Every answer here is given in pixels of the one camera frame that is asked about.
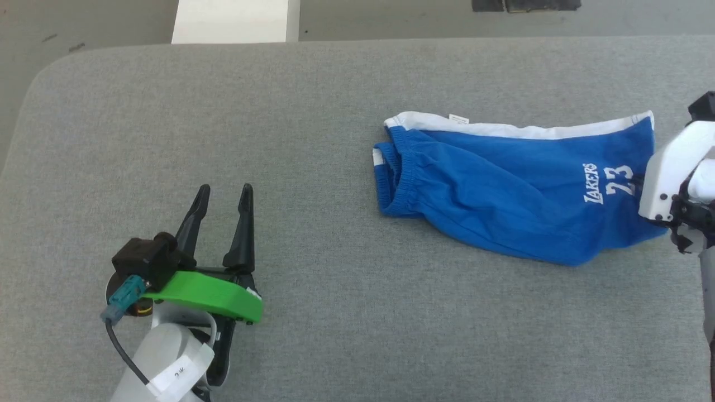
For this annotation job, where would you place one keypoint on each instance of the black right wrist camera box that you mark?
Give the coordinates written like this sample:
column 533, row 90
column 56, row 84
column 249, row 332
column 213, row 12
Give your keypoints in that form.
column 704, row 107

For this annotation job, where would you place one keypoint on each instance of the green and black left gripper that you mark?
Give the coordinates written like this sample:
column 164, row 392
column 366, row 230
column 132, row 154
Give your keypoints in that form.
column 212, row 293

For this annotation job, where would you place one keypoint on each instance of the black floor mat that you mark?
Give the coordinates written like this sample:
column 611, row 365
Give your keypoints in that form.
column 525, row 5

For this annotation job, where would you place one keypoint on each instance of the blue Lakers shorts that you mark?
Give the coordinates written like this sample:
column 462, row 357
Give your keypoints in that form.
column 503, row 195

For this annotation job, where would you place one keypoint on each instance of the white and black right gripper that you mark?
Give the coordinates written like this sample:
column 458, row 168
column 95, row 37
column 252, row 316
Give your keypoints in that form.
column 670, row 167

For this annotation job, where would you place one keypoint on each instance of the white box furniture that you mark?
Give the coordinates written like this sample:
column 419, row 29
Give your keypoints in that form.
column 234, row 21

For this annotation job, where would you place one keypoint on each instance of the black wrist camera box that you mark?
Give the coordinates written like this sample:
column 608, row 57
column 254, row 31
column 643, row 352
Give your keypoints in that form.
column 704, row 107
column 148, row 259

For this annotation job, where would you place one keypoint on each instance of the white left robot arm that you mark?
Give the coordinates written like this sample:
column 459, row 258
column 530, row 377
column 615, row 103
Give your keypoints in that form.
column 162, row 363

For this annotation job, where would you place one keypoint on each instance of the grey fabric padded work surface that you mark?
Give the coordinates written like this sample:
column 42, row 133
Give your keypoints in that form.
column 335, row 251

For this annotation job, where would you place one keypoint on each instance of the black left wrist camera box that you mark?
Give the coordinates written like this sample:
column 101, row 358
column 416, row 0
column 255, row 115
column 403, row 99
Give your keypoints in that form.
column 148, row 259

